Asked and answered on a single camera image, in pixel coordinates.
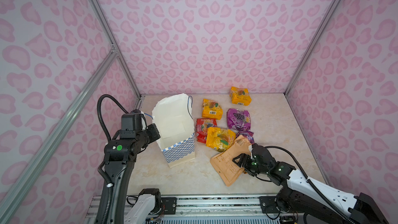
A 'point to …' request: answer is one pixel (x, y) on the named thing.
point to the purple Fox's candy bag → (245, 131)
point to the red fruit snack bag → (202, 125)
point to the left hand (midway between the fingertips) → (156, 128)
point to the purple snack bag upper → (238, 120)
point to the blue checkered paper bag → (173, 115)
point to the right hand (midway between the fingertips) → (235, 163)
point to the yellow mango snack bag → (219, 139)
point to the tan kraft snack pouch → (228, 170)
